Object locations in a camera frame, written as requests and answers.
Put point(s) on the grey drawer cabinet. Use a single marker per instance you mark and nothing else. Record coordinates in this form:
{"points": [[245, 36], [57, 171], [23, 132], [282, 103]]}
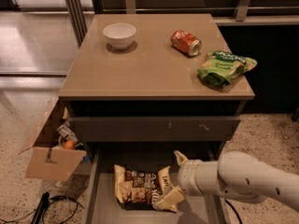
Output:
{"points": [[151, 78]]}

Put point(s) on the closed top drawer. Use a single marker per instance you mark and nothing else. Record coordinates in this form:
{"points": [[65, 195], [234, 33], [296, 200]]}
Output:
{"points": [[154, 129]]}

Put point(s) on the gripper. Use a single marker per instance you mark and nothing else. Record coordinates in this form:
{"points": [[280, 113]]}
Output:
{"points": [[189, 175]]}

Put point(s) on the crumpled packet in box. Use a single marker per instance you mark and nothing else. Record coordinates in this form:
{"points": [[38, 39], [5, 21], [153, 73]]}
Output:
{"points": [[65, 132]]}

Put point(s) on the orange fruit in box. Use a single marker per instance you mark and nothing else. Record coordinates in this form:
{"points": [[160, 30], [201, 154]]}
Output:
{"points": [[70, 144]]}

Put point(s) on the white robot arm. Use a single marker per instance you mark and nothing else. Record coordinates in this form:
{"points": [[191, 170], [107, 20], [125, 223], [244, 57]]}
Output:
{"points": [[235, 176]]}

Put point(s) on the green chip bag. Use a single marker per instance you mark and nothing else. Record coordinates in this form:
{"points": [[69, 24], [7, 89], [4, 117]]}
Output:
{"points": [[221, 67]]}

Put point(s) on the cardboard box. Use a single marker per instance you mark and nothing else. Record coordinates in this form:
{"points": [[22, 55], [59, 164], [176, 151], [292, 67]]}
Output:
{"points": [[49, 160]]}

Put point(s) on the open middle drawer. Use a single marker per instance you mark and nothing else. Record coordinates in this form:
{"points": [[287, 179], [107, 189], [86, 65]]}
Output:
{"points": [[102, 207]]}

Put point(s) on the orange soda can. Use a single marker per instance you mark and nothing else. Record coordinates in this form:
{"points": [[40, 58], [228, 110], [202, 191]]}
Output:
{"points": [[186, 42]]}

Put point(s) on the white ceramic bowl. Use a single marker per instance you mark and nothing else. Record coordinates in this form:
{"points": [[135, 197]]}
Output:
{"points": [[120, 35]]}

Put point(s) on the brown chip bag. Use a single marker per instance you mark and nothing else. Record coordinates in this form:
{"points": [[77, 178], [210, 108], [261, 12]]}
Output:
{"points": [[140, 190]]}

